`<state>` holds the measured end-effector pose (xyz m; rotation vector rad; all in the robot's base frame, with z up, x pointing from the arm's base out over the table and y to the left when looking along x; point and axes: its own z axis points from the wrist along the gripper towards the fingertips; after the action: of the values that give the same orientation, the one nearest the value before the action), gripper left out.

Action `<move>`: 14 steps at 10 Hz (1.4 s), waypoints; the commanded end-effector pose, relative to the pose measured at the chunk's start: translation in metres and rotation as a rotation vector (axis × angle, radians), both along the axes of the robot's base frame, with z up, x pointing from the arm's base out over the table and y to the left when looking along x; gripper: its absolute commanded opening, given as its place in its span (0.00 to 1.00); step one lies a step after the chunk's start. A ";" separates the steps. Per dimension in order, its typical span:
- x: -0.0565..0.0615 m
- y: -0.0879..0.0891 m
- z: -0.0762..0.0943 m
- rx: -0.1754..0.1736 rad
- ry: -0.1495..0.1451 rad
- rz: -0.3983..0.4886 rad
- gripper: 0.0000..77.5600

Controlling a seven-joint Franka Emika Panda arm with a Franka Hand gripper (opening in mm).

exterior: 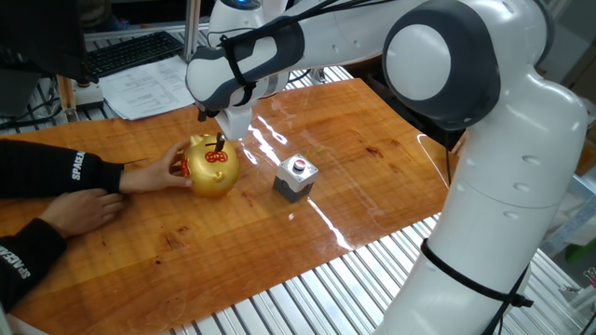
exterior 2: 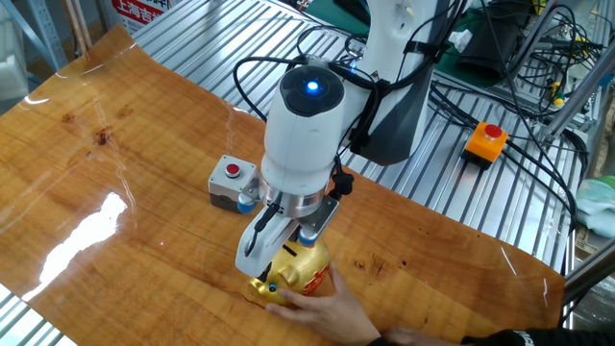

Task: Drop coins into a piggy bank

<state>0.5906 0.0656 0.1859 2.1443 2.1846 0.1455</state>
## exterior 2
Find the green table mat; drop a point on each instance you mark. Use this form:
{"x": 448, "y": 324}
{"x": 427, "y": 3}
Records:
{"x": 449, "y": 74}

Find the clear plastic bag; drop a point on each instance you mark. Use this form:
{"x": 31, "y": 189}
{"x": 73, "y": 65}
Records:
{"x": 596, "y": 312}

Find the right forearm black sleeve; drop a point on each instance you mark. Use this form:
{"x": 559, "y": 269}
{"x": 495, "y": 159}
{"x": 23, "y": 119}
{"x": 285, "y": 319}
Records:
{"x": 538, "y": 338}

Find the person's left hand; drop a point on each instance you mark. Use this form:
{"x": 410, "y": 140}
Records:
{"x": 336, "y": 317}

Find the silver wrist module blue end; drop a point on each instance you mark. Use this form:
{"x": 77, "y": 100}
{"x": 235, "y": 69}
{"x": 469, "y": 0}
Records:
{"x": 317, "y": 216}
{"x": 247, "y": 202}

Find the red and white sign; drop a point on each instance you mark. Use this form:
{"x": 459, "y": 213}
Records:
{"x": 137, "y": 12}

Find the person's right hand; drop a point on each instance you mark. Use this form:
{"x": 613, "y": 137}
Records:
{"x": 418, "y": 338}

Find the brown wooden rod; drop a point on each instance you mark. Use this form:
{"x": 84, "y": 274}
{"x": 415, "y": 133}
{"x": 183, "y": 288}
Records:
{"x": 72, "y": 24}
{"x": 84, "y": 24}

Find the teal cloth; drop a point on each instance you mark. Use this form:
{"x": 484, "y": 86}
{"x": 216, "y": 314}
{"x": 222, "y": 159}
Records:
{"x": 598, "y": 206}

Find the aluminium profile post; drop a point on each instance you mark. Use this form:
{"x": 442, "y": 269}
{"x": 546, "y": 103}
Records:
{"x": 531, "y": 43}
{"x": 576, "y": 98}
{"x": 588, "y": 276}

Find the black device case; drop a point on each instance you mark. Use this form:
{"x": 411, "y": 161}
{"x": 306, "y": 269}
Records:
{"x": 495, "y": 43}

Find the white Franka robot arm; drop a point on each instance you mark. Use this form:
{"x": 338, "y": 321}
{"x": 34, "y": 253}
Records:
{"x": 302, "y": 144}

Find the wood grain vinyl mat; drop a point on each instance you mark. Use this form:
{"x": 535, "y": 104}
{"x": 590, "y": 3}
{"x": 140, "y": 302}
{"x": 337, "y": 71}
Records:
{"x": 144, "y": 192}

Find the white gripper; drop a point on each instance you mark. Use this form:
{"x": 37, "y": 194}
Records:
{"x": 274, "y": 242}

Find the orange emergency stop box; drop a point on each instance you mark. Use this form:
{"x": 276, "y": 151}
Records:
{"x": 483, "y": 144}

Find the yellow green screwdriver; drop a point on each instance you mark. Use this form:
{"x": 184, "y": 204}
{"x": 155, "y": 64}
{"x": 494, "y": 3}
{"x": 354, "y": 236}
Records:
{"x": 557, "y": 96}

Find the blue-grey metal shelf frame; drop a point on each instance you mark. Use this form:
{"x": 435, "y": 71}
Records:
{"x": 45, "y": 29}

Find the white plastic container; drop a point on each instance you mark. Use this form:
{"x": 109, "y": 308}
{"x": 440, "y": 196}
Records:
{"x": 12, "y": 77}

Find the gold piggy bank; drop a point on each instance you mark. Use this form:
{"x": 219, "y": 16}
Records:
{"x": 298, "y": 271}

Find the crumpled white tissue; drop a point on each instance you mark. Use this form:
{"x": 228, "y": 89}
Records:
{"x": 462, "y": 41}

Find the grey red push button box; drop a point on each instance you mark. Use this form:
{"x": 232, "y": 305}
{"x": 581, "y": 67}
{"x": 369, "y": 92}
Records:
{"x": 226, "y": 185}

